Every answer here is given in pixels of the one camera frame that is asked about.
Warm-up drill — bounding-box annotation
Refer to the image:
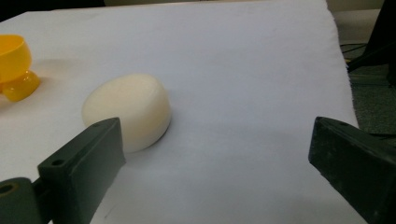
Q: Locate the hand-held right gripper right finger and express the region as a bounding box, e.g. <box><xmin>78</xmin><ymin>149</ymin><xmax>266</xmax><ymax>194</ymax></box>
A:
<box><xmin>308</xmin><ymin>116</ymin><xmax>396</xmax><ymax>224</ymax></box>

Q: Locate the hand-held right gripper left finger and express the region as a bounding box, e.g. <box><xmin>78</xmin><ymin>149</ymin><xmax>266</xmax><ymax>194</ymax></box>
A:
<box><xmin>36</xmin><ymin>117</ymin><xmax>127</xmax><ymax>224</ymax></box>

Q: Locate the white egg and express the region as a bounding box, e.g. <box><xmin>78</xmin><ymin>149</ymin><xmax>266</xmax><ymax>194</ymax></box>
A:
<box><xmin>81</xmin><ymin>73</ymin><xmax>173</xmax><ymax>154</ymax></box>

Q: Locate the yellow egg cup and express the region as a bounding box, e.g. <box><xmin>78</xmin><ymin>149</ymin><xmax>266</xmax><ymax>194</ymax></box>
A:
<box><xmin>0</xmin><ymin>34</ymin><xmax>42</xmax><ymax>103</ymax></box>

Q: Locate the black stand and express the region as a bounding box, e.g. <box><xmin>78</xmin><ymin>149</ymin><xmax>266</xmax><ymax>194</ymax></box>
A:
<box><xmin>346</xmin><ymin>0</ymin><xmax>396</xmax><ymax>88</ymax></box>

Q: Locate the white table cloth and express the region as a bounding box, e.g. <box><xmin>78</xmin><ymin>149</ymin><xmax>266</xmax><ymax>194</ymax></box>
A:
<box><xmin>0</xmin><ymin>0</ymin><xmax>368</xmax><ymax>224</ymax></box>

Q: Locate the black cable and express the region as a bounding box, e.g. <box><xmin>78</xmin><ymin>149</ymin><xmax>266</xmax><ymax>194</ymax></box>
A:
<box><xmin>339</xmin><ymin>42</ymin><xmax>368</xmax><ymax>54</ymax></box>

